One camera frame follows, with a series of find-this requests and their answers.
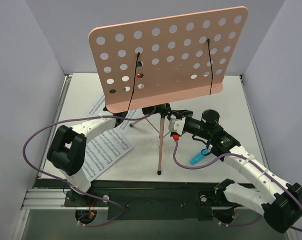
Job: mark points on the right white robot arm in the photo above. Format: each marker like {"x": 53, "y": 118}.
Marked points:
{"x": 278, "y": 201}

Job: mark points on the sheet music page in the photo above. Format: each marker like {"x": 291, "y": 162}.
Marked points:
{"x": 105, "y": 150}
{"x": 96, "y": 106}

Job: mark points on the upper sheet music page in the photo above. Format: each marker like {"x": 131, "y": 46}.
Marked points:
{"x": 96, "y": 106}

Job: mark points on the pink music stand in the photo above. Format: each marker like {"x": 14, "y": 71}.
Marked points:
{"x": 182, "y": 57}

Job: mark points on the aluminium rail frame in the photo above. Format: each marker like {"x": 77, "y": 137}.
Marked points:
{"x": 50, "y": 219}

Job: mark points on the blue plastic tube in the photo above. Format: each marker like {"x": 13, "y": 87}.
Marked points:
{"x": 200, "y": 156}

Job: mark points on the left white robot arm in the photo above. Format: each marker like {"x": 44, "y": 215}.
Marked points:
{"x": 67, "y": 150}

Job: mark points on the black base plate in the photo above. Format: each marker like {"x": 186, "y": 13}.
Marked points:
{"x": 145, "y": 200}

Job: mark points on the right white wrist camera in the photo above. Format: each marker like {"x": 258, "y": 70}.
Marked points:
{"x": 176, "y": 127}

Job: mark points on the lower sheet music page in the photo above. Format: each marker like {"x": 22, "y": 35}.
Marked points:
{"x": 105, "y": 150}

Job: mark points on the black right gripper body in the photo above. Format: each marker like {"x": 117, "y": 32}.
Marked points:
{"x": 172, "y": 117}

